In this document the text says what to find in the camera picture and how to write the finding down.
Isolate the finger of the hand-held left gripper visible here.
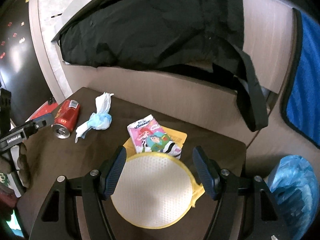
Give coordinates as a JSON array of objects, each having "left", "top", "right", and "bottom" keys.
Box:
[
  {"left": 22, "top": 113, "right": 55, "bottom": 137},
  {"left": 0, "top": 87, "right": 12, "bottom": 133}
]

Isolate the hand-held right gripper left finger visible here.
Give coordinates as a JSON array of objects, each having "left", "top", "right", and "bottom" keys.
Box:
[{"left": 29, "top": 145, "right": 127, "bottom": 240}]

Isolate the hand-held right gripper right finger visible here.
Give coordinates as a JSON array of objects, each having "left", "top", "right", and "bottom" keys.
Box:
[{"left": 192, "top": 145, "right": 292, "bottom": 240}]

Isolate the crushed red drink can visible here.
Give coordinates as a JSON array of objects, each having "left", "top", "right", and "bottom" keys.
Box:
[{"left": 51, "top": 99, "right": 81, "bottom": 139}]

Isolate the yellow-rimmed white mesh pad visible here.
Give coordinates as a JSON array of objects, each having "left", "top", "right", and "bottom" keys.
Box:
[{"left": 110, "top": 151, "right": 205, "bottom": 230}]

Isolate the blue plastic bin liner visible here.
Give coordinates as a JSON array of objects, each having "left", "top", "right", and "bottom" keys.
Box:
[{"left": 267, "top": 155, "right": 320, "bottom": 240}]

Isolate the red box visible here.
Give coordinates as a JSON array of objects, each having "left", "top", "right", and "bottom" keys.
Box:
[{"left": 26, "top": 97, "right": 59, "bottom": 122}]

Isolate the brown tablecloth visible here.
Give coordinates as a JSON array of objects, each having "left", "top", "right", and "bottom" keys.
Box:
[{"left": 15, "top": 87, "right": 247, "bottom": 240}]

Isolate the yellow card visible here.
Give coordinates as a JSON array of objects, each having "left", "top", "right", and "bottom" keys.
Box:
[{"left": 124, "top": 126, "right": 187, "bottom": 153}]

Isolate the pink cartoon tissue packet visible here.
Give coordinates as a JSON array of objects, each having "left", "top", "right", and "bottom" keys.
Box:
[{"left": 127, "top": 114, "right": 182, "bottom": 159}]

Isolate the blue towel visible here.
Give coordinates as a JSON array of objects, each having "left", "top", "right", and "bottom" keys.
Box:
[{"left": 282, "top": 8, "right": 320, "bottom": 148}]

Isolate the black cloth bag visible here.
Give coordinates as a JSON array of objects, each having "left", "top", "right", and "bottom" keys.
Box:
[{"left": 51, "top": 0, "right": 269, "bottom": 132}]

